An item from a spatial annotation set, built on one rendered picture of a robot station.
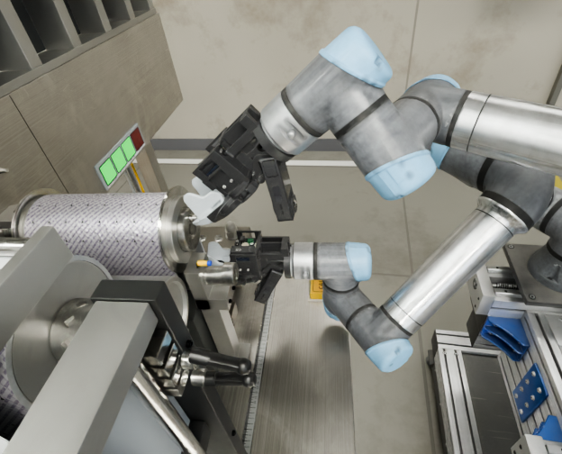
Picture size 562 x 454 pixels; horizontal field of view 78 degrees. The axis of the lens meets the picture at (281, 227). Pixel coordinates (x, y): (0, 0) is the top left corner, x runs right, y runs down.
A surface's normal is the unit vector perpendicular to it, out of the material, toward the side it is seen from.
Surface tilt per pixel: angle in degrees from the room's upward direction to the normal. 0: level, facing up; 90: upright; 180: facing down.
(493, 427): 0
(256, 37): 90
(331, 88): 74
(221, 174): 90
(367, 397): 0
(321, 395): 0
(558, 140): 65
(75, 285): 90
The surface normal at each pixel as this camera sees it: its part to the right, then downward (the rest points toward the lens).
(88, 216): -0.14, -0.36
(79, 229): -0.14, -0.05
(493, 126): -0.57, 0.21
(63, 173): 0.99, 0.00
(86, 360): -0.10, -0.76
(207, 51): -0.18, 0.65
